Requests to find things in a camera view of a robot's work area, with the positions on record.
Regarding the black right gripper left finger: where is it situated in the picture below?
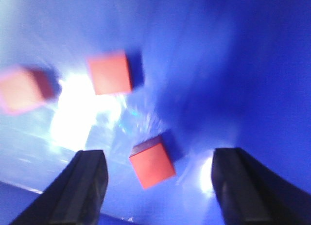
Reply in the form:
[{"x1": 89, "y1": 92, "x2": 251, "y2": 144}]
[{"x1": 11, "y1": 150, "x2": 108, "y2": 225}]

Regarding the blue bin holding cubes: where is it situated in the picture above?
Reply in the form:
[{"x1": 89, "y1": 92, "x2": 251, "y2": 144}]
[{"x1": 0, "y1": 0, "x2": 311, "y2": 225}]

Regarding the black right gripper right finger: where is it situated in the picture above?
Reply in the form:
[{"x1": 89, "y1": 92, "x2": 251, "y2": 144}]
[{"x1": 211, "y1": 148, "x2": 311, "y2": 225}]

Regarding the red cube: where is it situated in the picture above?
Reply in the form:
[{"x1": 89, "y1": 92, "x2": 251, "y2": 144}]
[
  {"x1": 0, "y1": 65, "x2": 60, "y2": 115},
  {"x1": 87, "y1": 51, "x2": 133, "y2": 95},
  {"x1": 129, "y1": 135, "x2": 176, "y2": 189}
]

